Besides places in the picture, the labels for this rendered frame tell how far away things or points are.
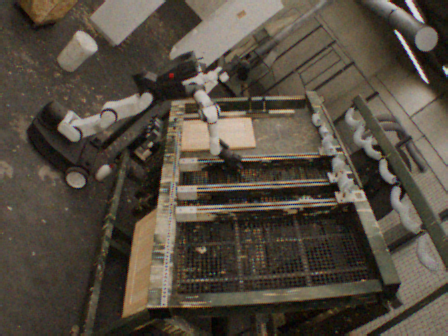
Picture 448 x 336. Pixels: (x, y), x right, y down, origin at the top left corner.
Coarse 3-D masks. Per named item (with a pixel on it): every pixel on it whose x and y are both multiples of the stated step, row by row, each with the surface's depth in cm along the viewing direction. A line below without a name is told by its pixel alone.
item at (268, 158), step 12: (252, 156) 297; (264, 156) 296; (276, 156) 297; (288, 156) 296; (300, 156) 295; (312, 156) 295; (324, 156) 294; (180, 168) 295; (192, 168) 295; (204, 168) 296; (216, 168) 296; (228, 168) 297; (240, 168) 297
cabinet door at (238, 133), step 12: (192, 120) 351; (228, 120) 349; (240, 120) 348; (192, 132) 336; (204, 132) 335; (228, 132) 334; (240, 132) 334; (252, 132) 333; (192, 144) 322; (204, 144) 321; (228, 144) 320; (240, 144) 319; (252, 144) 319
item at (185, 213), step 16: (336, 192) 256; (352, 192) 256; (176, 208) 255; (192, 208) 254; (208, 208) 255; (224, 208) 255; (240, 208) 253; (256, 208) 253; (272, 208) 252; (288, 208) 252; (304, 208) 253; (320, 208) 254; (336, 208) 254
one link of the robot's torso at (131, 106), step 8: (136, 96) 316; (144, 96) 301; (152, 96) 303; (112, 104) 313; (120, 104) 310; (128, 104) 308; (136, 104) 306; (144, 104) 305; (112, 112) 309; (120, 112) 312; (128, 112) 312; (136, 112) 310
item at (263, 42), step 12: (276, 24) 865; (288, 24) 860; (252, 36) 890; (264, 36) 864; (240, 48) 901; (252, 48) 889; (264, 48) 859; (276, 48) 905; (228, 60) 908; (252, 60) 875; (264, 60) 851; (240, 72) 833; (252, 72) 857; (228, 84) 845; (240, 84) 914; (240, 96) 860
